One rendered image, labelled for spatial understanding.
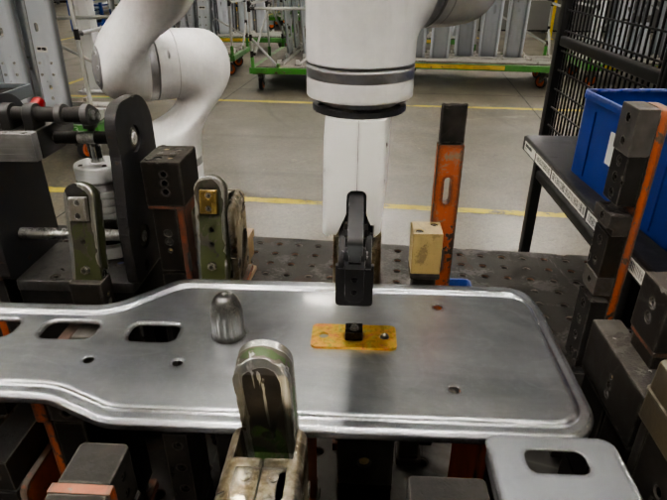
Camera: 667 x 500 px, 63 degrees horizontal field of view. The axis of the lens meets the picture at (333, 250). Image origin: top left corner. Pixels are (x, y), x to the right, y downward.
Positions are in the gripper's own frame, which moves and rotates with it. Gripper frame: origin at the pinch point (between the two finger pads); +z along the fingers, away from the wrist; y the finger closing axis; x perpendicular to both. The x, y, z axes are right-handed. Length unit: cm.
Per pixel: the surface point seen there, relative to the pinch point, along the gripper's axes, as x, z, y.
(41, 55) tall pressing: -247, 43, -389
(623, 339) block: 26.8, 7.6, -0.6
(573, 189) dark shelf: 32.7, 5.4, -35.0
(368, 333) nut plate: 1.6, 7.5, 0.1
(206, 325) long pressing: -15.0, 7.9, -0.9
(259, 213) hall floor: -59, 112, -255
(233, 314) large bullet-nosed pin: -11.5, 4.7, 1.5
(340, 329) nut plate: -1.2, 7.5, -0.5
